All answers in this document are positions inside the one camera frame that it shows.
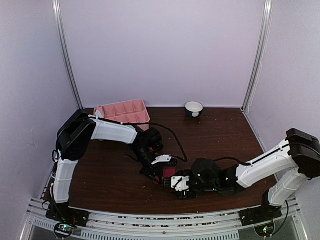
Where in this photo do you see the dark blue white bowl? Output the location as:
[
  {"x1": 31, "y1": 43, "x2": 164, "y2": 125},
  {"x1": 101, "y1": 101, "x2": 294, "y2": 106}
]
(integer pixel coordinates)
[{"x1": 184, "y1": 101, "x2": 204, "y2": 118}]

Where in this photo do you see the left aluminium frame post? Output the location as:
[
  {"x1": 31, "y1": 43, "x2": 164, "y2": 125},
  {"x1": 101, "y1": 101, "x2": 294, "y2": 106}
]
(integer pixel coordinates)
[{"x1": 52, "y1": 0, "x2": 84, "y2": 109}]

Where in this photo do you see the right aluminium frame post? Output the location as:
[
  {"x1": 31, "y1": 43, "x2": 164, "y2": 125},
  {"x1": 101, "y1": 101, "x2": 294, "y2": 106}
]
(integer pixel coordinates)
[{"x1": 241, "y1": 0, "x2": 274, "y2": 114}]

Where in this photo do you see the black red yellow argyle sock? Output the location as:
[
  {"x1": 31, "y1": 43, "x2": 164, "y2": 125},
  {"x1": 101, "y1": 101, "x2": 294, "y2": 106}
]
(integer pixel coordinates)
[{"x1": 148, "y1": 142, "x2": 164, "y2": 154}]

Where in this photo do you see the aluminium frame post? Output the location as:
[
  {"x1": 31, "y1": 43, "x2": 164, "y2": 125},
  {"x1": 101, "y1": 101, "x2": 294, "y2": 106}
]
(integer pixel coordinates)
[
  {"x1": 52, "y1": 0, "x2": 84, "y2": 109},
  {"x1": 241, "y1": 0, "x2": 274, "y2": 114}
]

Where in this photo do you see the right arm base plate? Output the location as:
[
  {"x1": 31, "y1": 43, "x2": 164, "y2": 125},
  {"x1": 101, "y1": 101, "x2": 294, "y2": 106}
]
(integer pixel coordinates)
[{"x1": 238, "y1": 206, "x2": 282, "y2": 226}]

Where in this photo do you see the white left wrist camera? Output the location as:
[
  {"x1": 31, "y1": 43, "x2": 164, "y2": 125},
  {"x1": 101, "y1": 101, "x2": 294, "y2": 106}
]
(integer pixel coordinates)
[{"x1": 151, "y1": 154, "x2": 172, "y2": 165}]

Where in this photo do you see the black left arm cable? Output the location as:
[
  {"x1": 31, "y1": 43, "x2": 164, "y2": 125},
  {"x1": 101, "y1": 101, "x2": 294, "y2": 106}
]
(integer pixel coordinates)
[{"x1": 119, "y1": 121, "x2": 190, "y2": 162}]

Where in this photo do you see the pink divided organizer tray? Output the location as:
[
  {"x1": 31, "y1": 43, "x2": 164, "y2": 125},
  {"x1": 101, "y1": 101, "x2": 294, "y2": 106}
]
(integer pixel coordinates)
[{"x1": 93, "y1": 99, "x2": 150, "y2": 131}]

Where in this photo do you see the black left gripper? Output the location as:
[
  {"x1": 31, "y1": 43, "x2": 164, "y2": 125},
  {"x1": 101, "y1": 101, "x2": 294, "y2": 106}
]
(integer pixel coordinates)
[{"x1": 130, "y1": 145, "x2": 164, "y2": 185}]

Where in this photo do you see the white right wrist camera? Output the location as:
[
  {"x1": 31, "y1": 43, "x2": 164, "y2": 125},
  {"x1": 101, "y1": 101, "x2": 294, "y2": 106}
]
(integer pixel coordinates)
[{"x1": 169, "y1": 176, "x2": 190, "y2": 192}]

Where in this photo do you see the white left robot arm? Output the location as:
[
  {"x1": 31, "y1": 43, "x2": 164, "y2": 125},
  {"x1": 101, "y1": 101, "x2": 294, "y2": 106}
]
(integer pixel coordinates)
[{"x1": 50, "y1": 109, "x2": 178, "y2": 222}]

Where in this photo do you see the front aluminium rail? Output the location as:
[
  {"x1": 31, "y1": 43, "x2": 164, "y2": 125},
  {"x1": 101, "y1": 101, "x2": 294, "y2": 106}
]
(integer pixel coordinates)
[{"x1": 18, "y1": 197, "x2": 311, "y2": 240}]

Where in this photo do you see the maroon purple striped sock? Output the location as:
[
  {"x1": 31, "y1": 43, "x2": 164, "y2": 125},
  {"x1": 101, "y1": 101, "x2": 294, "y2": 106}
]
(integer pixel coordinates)
[{"x1": 155, "y1": 166, "x2": 176, "y2": 182}]

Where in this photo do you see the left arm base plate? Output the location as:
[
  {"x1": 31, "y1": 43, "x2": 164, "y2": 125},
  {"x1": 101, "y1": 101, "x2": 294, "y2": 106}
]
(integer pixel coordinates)
[{"x1": 45, "y1": 205, "x2": 90, "y2": 227}]

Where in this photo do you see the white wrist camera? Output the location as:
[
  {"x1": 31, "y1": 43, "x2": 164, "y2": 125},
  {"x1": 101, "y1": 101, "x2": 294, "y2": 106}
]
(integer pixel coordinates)
[
  {"x1": 151, "y1": 154, "x2": 172, "y2": 165},
  {"x1": 169, "y1": 176, "x2": 190, "y2": 192}
]

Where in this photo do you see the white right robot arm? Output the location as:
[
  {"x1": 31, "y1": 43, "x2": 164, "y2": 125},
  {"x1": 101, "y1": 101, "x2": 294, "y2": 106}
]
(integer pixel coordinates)
[{"x1": 164, "y1": 128, "x2": 320, "y2": 221}]

